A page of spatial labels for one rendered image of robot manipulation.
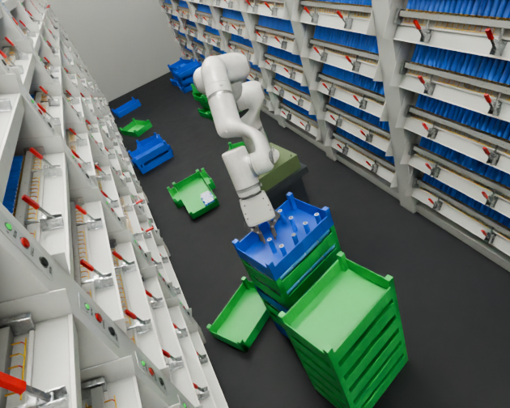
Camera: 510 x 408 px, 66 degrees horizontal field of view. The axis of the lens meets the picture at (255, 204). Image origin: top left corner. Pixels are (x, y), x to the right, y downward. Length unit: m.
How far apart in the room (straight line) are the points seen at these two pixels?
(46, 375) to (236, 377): 1.22
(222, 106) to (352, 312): 0.77
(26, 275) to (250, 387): 1.22
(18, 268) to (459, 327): 1.47
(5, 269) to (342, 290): 0.98
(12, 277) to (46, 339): 0.10
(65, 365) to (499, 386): 1.34
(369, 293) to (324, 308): 0.15
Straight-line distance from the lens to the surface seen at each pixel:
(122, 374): 0.80
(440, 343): 1.67
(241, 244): 1.42
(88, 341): 0.73
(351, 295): 1.31
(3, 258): 0.63
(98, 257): 1.10
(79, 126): 2.00
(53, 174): 1.14
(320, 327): 1.26
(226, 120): 1.32
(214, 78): 1.38
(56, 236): 0.88
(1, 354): 0.63
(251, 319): 1.87
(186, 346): 1.54
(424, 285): 1.82
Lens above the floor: 1.45
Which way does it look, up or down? 36 degrees down
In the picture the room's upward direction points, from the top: 24 degrees counter-clockwise
